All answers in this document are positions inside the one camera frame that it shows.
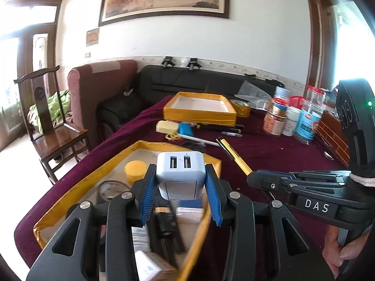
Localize maroon table cloth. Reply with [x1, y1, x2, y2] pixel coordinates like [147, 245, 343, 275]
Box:
[13, 94, 352, 281]

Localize black sofa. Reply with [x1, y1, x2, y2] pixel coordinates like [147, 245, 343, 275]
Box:
[96, 65, 285, 140]

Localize near yellow cardboard tray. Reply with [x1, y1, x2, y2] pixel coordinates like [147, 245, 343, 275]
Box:
[34, 141, 221, 280]

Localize black gold lipstick tube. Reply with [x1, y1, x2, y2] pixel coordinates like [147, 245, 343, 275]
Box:
[154, 190, 186, 254]

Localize cream eraser block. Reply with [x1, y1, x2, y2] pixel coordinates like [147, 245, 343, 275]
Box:
[156, 121, 179, 134]

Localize white tub with label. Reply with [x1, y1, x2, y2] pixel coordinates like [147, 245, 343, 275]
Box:
[281, 106, 301, 137]

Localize small yellow jar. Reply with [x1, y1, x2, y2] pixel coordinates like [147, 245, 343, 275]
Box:
[124, 160, 147, 186]

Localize blue white medicine box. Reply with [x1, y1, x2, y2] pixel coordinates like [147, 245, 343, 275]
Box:
[175, 199, 205, 224]

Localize dark wooden chair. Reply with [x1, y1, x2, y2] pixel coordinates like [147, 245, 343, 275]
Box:
[14, 65, 91, 184]

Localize white blue pen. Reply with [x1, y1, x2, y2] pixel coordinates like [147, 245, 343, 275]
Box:
[177, 133, 220, 147]

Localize yellow packing tape roll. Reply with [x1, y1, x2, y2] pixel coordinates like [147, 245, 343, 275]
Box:
[230, 99, 251, 118]

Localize black tape roll white core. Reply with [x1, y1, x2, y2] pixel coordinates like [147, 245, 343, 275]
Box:
[97, 180, 129, 204]

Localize yellow cardboard tray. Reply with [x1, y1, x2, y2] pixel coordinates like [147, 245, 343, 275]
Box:
[163, 91, 237, 127]
[34, 141, 221, 280]

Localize far yellow cardboard tray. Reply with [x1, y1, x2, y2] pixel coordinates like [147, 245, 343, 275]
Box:
[163, 91, 237, 127]

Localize black pens by far tray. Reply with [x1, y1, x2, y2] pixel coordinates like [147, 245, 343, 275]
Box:
[195, 123, 245, 137]

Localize yellow rubber bands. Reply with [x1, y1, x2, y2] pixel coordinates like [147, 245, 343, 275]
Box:
[165, 132, 182, 141]

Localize yellow black pen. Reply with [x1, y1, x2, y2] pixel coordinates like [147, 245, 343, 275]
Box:
[216, 137, 252, 176]

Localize clear jar orange label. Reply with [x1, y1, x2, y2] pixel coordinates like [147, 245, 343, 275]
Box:
[263, 111, 286, 136]

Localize white power adapter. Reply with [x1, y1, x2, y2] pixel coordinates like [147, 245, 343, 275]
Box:
[156, 151, 206, 200]

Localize maroon armchair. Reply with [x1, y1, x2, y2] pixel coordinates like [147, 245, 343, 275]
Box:
[67, 60, 137, 149]

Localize clear jar blue cartoon label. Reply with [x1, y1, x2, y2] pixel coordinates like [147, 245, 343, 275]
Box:
[294, 86, 325, 145]

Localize person's right hand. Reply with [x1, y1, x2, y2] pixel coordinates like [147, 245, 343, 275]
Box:
[322, 225, 370, 278]

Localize pink white small box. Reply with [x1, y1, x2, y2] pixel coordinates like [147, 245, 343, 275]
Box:
[131, 226, 176, 281]

